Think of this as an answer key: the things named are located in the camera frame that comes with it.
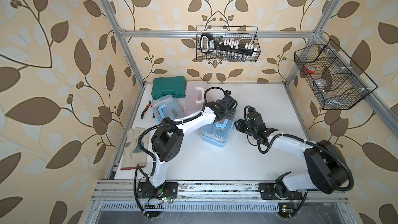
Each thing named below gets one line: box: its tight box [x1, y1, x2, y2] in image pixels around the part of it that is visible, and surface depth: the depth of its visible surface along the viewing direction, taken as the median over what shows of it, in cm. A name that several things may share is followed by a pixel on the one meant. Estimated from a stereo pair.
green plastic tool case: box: [151, 76, 187, 101], surface depth 115 cm
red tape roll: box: [304, 65, 316, 75], surface depth 84 cm
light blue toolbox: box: [200, 118, 235, 148], surface depth 86 cm
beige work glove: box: [120, 127, 150, 171], surface depth 86 cm
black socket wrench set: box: [200, 33, 258, 62], surface depth 86 cm
